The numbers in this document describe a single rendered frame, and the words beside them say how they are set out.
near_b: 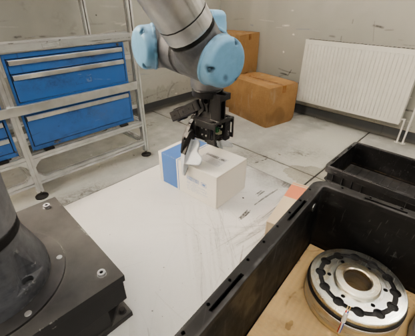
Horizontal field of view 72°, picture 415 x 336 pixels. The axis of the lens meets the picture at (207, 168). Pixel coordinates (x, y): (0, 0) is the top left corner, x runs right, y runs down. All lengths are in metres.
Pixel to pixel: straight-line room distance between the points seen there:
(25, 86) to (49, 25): 1.02
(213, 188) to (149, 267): 0.22
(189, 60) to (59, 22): 2.50
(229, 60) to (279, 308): 0.33
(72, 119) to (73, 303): 1.72
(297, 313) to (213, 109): 0.43
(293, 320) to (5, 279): 0.34
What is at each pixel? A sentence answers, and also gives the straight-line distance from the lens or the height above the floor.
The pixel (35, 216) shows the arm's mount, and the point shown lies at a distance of 0.60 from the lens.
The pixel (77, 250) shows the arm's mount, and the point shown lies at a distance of 0.50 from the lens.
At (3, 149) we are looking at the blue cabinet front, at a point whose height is 0.39.
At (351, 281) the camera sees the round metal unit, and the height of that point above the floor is 0.84.
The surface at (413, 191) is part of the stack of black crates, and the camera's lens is 1.37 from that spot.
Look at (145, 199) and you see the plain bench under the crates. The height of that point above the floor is 0.70.
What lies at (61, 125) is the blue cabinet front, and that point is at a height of 0.44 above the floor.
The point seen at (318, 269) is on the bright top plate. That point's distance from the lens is 0.39.
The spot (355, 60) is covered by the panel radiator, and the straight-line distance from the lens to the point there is 3.06.
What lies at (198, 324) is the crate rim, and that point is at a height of 0.93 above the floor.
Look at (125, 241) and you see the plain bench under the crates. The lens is 0.64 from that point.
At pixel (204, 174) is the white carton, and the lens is 0.67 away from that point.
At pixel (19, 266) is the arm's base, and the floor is 0.85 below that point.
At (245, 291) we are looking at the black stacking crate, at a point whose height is 0.91.
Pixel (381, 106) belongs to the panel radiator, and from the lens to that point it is 3.04.
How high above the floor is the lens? 1.14
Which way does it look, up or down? 31 degrees down
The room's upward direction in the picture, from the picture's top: straight up
